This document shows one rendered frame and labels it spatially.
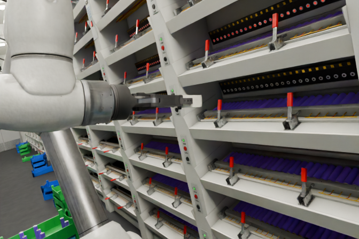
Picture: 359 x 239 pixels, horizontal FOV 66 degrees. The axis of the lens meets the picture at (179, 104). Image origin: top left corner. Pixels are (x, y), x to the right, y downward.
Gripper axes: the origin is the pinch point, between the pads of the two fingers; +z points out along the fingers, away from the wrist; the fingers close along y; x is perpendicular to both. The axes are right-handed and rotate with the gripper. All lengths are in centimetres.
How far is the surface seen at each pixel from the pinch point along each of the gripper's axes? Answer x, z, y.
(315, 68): 7.8, 33.8, 13.1
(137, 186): -46, 30, -100
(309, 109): -3.3, 26.3, 15.0
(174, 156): -23, 31, -57
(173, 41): 24.0, 15.7, -30.3
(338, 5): 22.4, 32.0, 20.9
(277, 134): -9.3, 20.9, 9.3
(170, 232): -66, 36, -74
